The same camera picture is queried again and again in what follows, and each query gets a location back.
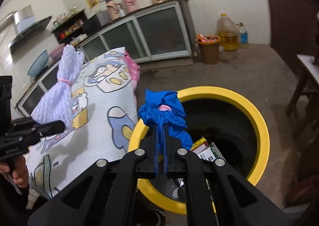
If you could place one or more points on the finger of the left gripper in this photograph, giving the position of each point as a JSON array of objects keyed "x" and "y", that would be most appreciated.
[{"x": 51, "y": 128}]

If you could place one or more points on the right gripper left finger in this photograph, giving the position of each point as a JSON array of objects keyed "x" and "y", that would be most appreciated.
[{"x": 137, "y": 210}]

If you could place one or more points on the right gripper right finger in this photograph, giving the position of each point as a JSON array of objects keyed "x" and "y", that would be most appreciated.
[{"x": 182, "y": 163}]

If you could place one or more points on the white foam net bundle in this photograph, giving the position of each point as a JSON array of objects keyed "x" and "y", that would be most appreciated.
[{"x": 56, "y": 104}]

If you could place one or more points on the blue plastic bag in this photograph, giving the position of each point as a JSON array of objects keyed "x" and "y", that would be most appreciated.
[{"x": 162, "y": 108}]

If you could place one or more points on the yellow rimmed black trash bin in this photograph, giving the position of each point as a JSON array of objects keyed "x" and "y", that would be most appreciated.
[{"x": 223, "y": 117}]

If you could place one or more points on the glass door kitchen cabinet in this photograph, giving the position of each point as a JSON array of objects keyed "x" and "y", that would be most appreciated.
[{"x": 156, "y": 32}]

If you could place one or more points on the person's left hand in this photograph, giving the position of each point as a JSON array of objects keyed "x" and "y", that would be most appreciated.
[{"x": 20, "y": 174}]

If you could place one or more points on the cardboard boxes in bin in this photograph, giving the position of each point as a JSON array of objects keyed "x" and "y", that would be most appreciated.
[{"x": 206, "y": 151}]

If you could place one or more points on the cartoon printed tablecloth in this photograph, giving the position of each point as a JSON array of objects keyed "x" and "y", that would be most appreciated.
[{"x": 104, "y": 114}]

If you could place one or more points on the blue wash basin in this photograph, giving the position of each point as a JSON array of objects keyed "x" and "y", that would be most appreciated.
[{"x": 39, "y": 64}]

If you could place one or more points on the pink wash basin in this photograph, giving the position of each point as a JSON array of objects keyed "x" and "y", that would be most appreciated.
[{"x": 56, "y": 53}]

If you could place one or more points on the black spice shelf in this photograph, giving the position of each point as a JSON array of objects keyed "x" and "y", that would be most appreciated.
[{"x": 71, "y": 28}]

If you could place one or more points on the range hood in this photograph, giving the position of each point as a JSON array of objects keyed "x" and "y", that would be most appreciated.
[{"x": 26, "y": 26}]

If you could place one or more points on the black microwave oven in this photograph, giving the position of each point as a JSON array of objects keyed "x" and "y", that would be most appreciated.
[{"x": 96, "y": 21}]

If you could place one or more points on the beige thermos jug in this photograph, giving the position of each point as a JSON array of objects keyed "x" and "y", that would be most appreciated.
[{"x": 113, "y": 9}]

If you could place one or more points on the large cooking oil jug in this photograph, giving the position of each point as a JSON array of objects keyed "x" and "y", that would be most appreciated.
[{"x": 227, "y": 31}]

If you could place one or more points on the wooden stool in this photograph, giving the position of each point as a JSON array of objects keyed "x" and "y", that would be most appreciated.
[{"x": 307, "y": 86}]

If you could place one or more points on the pink thermos jug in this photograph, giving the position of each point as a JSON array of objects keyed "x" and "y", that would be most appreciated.
[{"x": 129, "y": 0}]

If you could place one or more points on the dark red door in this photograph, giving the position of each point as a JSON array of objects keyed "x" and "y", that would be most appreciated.
[{"x": 293, "y": 30}]

